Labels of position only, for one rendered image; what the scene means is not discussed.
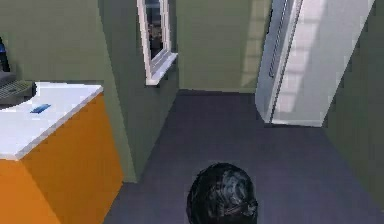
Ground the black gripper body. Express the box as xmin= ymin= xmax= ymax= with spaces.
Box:
xmin=186 ymin=162 xmax=260 ymax=224

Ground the white fridge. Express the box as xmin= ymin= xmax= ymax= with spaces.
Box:
xmin=254 ymin=0 xmax=377 ymax=128

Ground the white framed window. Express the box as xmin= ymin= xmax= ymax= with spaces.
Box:
xmin=136 ymin=0 xmax=179 ymax=87

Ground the orange cabinet with white top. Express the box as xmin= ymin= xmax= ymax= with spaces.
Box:
xmin=0 ymin=81 xmax=125 ymax=224

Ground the small blue flat object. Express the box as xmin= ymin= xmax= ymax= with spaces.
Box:
xmin=29 ymin=103 xmax=52 ymax=115

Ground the dark grey laptop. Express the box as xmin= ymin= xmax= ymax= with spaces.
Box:
xmin=0 ymin=36 xmax=38 ymax=108

